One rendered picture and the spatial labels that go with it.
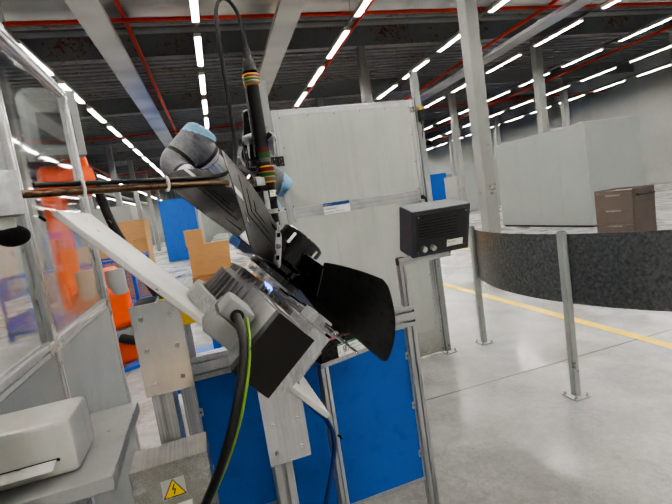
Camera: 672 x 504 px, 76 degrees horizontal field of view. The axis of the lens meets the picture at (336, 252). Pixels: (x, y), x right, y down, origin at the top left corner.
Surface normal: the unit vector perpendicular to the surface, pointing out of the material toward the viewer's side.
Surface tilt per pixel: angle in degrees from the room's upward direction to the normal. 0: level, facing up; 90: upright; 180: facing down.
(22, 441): 90
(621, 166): 90
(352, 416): 90
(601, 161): 90
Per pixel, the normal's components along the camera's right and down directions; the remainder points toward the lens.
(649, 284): -0.69, 0.18
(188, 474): 0.31, 0.06
